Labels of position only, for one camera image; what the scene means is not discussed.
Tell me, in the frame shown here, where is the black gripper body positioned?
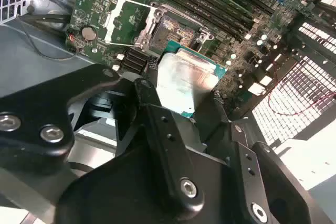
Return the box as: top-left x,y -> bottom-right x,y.
56,79 -> 247,224

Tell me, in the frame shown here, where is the silver CPU green edge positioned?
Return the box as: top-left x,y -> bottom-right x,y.
155,40 -> 228,119

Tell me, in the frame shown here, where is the metal socket cover frame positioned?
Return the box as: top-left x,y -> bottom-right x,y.
103,0 -> 159,49

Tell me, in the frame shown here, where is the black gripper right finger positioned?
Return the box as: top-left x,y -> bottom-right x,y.
194,91 -> 313,224

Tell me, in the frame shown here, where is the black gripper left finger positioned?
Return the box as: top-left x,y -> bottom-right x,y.
0,57 -> 205,218

